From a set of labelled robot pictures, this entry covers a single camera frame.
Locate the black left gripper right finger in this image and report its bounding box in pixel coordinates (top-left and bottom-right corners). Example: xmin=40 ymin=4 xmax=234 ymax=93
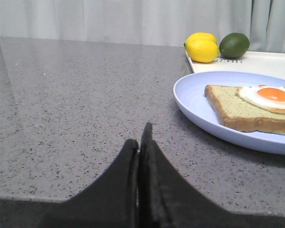
xmin=138 ymin=123 xmax=261 ymax=228

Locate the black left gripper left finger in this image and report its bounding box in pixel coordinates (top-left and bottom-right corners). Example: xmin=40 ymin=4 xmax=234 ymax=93
xmin=38 ymin=139 xmax=139 ymax=228

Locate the light blue plate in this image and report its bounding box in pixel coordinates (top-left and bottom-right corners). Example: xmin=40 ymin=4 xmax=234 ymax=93
xmin=173 ymin=71 xmax=285 ymax=155

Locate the bottom bread slice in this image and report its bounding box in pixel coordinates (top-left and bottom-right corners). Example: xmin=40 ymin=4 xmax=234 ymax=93
xmin=204 ymin=85 xmax=285 ymax=135

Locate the white serving tray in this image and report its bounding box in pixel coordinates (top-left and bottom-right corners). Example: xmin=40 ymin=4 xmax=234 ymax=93
xmin=186 ymin=51 xmax=285 ymax=80

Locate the fried egg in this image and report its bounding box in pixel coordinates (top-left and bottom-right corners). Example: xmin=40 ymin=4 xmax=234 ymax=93
xmin=237 ymin=85 xmax=285 ymax=114

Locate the front yellow lemon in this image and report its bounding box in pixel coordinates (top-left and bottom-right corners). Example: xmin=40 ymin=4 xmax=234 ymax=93
xmin=184 ymin=38 xmax=219 ymax=63

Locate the yellow lemon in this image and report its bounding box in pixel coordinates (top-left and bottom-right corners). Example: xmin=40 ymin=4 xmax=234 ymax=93
xmin=184 ymin=38 xmax=219 ymax=63
xmin=185 ymin=32 xmax=218 ymax=44

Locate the rear yellow lemon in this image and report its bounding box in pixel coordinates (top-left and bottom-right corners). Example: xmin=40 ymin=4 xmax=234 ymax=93
xmin=185 ymin=32 xmax=218 ymax=44

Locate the green lime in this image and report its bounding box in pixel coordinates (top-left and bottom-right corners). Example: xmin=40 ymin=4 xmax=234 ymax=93
xmin=219 ymin=33 xmax=250 ymax=59

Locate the grey curtain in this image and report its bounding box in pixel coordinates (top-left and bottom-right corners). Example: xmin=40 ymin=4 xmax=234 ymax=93
xmin=0 ymin=0 xmax=285 ymax=53

